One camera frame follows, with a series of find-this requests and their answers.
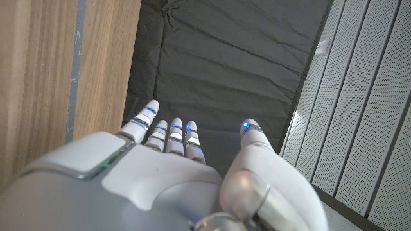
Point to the white wall outlet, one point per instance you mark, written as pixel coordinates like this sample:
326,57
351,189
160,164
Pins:
322,47

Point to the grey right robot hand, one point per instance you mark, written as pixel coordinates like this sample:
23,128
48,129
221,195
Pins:
144,186

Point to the black fabric mat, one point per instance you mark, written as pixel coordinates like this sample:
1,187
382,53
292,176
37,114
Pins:
224,64

